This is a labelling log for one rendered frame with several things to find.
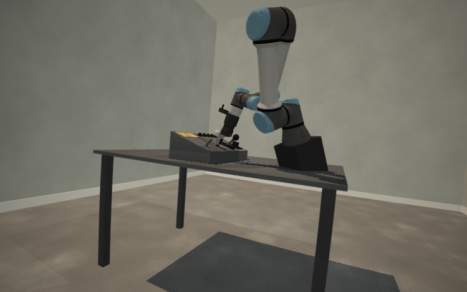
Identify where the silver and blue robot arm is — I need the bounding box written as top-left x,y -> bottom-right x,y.
231,7 -> 311,146

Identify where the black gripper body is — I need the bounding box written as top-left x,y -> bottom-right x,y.
219,105 -> 242,137

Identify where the grey control panel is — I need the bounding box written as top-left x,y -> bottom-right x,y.
169,130 -> 248,163

